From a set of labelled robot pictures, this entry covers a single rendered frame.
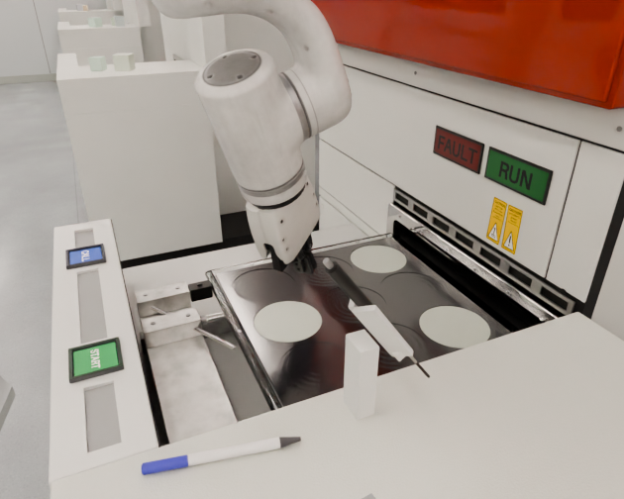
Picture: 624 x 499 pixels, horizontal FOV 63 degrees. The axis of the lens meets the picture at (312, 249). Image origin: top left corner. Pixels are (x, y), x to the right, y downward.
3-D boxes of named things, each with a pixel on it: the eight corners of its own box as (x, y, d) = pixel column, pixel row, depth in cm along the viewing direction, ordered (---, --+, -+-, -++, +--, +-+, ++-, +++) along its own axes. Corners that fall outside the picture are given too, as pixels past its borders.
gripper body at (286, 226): (267, 147, 66) (289, 206, 74) (226, 202, 61) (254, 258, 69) (318, 156, 62) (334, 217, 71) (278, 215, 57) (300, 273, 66)
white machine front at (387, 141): (327, 193, 138) (329, 35, 119) (568, 389, 73) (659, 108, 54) (316, 194, 137) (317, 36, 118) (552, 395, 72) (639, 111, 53)
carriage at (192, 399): (188, 307, 85) (186, 292, 84) (256, 481, 56) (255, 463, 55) (139, 318, 83) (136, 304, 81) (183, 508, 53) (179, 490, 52)
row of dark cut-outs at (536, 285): (395, 199, 102) (396, 187, 101) (572, 317, 67) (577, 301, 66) (392, 199, 102) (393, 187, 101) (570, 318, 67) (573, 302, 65)
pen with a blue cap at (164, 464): (299, 430, 47) (141, 460, 44) (301, 439, 46) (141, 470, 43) (299, 438, 47) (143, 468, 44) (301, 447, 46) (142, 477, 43)
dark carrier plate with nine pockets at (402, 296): (389, 239, 98) (389, 237, 98) (520, 343, 70) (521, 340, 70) (215, 276, 86) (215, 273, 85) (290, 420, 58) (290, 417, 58)
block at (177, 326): (197, 322, 77) (195, 306, 75) (203, 335, 74) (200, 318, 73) (144, 335, 74) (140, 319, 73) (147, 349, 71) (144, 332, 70)
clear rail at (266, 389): (212, 274, 87) (211, 267, 87) (293, 434, 57) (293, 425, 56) (204, 276, 87) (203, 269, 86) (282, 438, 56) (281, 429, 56)
